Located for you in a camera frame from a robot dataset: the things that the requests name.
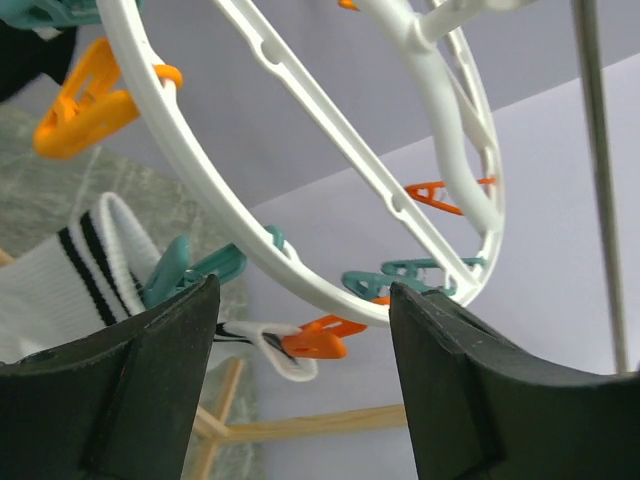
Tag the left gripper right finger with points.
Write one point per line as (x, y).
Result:
(480, 407)

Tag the teal clip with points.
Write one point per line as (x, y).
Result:
(176, 272)

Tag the metal hanging rod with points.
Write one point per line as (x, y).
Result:
(585, 21)

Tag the wooden drying rack frame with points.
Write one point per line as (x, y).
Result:
(211, 427)

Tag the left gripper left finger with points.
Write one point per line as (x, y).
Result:
(118, 404)

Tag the yellow orange clip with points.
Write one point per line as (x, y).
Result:
(88, 107)

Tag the round white clip hanger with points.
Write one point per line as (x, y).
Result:
(252, 99)

